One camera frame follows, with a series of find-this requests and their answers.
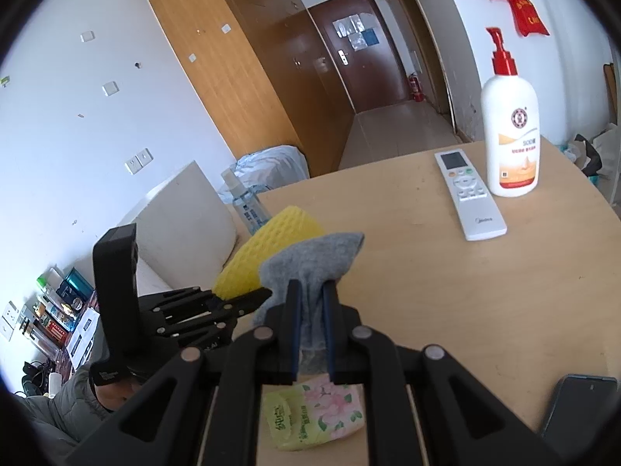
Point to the yellow sponge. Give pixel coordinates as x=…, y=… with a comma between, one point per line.
x=271, y=242

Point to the black white plastic bag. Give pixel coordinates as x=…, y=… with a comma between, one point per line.
x=589, y=153

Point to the red cloth bag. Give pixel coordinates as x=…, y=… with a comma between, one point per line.
x=529, y=14

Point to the black smartphone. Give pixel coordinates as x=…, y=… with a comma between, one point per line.
x=582, y=398

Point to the grey sock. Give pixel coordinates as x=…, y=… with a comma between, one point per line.
x=310, y=257

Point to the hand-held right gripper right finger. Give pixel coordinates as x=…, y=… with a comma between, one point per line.
x=330, y=330

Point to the blue door notice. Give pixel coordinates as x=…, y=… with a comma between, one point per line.
x=370, y=39

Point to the grey door notice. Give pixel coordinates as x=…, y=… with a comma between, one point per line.
x=348, y=29

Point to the white red pump lotion bottle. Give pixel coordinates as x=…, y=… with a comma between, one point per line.
x=512, y=131

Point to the floral tissue packet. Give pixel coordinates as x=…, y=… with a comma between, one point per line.
x=315, y=412

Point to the teal tumbler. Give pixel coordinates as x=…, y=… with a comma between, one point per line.
x=77, y=284

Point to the wooden wardrobe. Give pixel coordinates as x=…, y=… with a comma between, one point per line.
x=218, y=58

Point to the person's left forearm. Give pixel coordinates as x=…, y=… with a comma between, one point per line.
x=63, y=407

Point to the double white wall socket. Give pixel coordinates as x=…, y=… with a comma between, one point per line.
x=138, y=161

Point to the brown side door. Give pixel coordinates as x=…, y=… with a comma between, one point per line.
x=427, y=34

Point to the red fire extinguisher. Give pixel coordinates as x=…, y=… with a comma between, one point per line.
x=416, y=87

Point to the white remote control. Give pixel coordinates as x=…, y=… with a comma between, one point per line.
x=470, y=194

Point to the white foam box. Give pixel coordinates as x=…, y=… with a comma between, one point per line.
x=194, y=213

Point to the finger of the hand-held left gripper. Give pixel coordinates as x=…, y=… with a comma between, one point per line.
x=179, y=297
x=233, y=306

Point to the small white wall switch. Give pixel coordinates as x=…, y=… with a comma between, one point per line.
x=88, y=36

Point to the dark brown entry door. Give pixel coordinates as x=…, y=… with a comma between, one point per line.
x=383, y=73

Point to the clear blue spray bottle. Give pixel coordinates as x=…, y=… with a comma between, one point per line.
x=245, y=204

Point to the green cap spray can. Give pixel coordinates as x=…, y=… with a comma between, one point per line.
x=43, y=284

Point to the leaning wooden board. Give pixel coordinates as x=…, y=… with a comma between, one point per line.
x=609, y=92

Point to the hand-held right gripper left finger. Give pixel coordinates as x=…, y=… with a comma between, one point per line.
x=293, y=330

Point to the pale blue plastic bag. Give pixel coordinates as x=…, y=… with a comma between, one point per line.
x=271, y=165

